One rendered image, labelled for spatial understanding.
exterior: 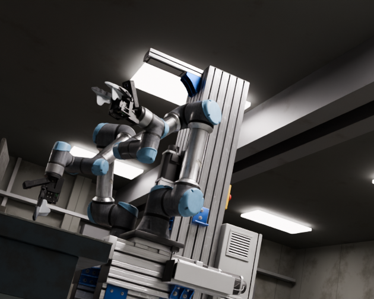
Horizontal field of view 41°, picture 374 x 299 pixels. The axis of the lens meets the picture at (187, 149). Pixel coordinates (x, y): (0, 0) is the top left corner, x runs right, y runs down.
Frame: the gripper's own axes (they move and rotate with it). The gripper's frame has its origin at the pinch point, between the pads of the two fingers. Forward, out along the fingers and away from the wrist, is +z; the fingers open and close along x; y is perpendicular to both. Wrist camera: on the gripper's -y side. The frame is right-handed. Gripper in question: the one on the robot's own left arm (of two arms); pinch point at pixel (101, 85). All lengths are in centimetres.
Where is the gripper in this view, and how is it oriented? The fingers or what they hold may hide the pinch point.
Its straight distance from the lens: 187.5
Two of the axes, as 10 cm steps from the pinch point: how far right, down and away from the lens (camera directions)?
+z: -6.2, -4.0, -6.7
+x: -7.8, 2.0, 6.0
